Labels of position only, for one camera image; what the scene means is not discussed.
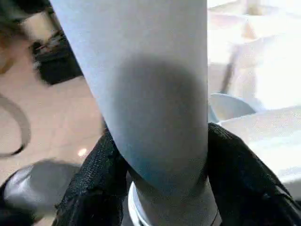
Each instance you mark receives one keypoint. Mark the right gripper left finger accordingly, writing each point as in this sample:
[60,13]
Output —
[94,193]

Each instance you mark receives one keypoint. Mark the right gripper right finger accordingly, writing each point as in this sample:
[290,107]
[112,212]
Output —
[249,193]

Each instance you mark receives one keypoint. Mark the white plastic table top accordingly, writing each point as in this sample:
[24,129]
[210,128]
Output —
[258,129]

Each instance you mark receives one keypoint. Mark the white plastic table leg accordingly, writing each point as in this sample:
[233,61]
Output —
[141,58]

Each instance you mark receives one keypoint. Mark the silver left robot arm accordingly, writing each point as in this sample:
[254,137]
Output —
[56,66]

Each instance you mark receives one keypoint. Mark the black table mat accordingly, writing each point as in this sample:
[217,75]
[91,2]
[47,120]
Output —
[35,183]

